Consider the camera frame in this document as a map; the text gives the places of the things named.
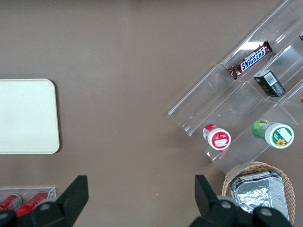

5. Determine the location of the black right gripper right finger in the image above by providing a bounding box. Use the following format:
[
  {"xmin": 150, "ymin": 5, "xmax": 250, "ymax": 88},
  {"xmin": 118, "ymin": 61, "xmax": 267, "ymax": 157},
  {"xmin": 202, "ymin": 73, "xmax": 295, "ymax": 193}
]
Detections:
[{"xmin": 189, "ymin": 175, "xmax": 294, "ymax": 227}]

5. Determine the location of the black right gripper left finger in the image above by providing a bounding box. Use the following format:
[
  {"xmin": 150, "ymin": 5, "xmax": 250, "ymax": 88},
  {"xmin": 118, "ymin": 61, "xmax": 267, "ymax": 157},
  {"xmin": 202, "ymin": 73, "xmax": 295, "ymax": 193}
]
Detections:
[{"xmin": 0, "ymin": 175, "xmax": 89, "ymax": 227}]

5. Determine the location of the wicker basket with foil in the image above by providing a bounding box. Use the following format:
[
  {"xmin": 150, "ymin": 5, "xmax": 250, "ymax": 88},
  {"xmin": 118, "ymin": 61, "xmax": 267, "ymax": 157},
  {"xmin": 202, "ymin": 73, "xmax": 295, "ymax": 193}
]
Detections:
[{"xmin": 222, "ymin": 161, "xmax": 295, "ymax": 224}]

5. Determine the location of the cream rectangular tray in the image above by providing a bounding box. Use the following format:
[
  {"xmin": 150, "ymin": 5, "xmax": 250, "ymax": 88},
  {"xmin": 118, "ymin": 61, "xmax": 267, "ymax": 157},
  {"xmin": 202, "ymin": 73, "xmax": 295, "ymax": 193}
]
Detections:
[{"xmin": 0, "ymin": 79, "xmax": 60, "ymax": 155}]

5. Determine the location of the clear acrylic bottle rack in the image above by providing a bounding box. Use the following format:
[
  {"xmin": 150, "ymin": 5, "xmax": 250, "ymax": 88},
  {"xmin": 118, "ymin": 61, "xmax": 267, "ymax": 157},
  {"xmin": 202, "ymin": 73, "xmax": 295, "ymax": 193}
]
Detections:
[{"xmin": 0, "ymin": 186, "xmax": 57, "ymax": 211}]

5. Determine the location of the red bottle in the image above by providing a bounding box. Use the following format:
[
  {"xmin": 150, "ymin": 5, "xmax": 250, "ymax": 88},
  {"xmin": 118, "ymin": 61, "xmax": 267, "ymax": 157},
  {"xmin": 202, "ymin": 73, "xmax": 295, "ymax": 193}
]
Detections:
[
  {"xmin": 16, "ymin": 191, "xmax": 51, "ymax": 217},
  {"xmin": 0, "ymin": 193, "xmax": 23, "ymax": 211}
]

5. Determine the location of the silver foil container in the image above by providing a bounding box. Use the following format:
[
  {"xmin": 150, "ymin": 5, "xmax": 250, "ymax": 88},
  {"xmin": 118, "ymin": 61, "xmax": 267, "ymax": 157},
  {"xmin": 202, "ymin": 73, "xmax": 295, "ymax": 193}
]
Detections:
[{"xmin": 229, "ymin": 172, "xmax": 291, "ymax": 222}]

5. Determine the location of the red lidded cup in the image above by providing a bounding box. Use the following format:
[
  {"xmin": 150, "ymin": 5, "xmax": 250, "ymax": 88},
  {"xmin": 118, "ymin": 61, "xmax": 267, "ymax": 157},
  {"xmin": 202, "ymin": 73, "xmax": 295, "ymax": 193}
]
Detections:
[{"xmin": 202, "ymin": 124, "xmax": 232, "ymax": 151}]

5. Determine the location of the green lidded cup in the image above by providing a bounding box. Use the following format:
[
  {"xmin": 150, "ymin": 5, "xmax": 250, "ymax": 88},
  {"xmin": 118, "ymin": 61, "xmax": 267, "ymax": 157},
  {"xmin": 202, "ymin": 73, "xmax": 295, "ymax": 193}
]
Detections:
[{"xmin": 251, "ymin": 119, "xmax": 295, "ymax": 149}]

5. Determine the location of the clear acrylic stepped shelf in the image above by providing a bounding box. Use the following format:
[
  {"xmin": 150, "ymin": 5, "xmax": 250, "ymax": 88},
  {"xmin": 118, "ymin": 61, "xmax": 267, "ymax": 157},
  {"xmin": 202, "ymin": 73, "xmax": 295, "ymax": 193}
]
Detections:
[{"xmin": 168, "ymin": 0, "xmax": 303, "ymax": 175}]

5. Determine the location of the small black box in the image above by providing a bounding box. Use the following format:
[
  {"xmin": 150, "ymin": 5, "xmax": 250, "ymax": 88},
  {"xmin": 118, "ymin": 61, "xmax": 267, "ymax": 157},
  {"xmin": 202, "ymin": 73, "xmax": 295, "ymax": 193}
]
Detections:
[{"xmin": 253, "ymin": 70, "xmax": 286, "ymax": 97}]

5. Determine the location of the brown Snickers bar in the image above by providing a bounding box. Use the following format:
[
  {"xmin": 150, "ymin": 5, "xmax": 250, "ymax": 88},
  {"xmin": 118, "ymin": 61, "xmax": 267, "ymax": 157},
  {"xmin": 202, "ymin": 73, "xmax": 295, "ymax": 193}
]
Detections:
[{"xmin": 227, "ymin": 40, "xmax": 273, "ymax": 80}]

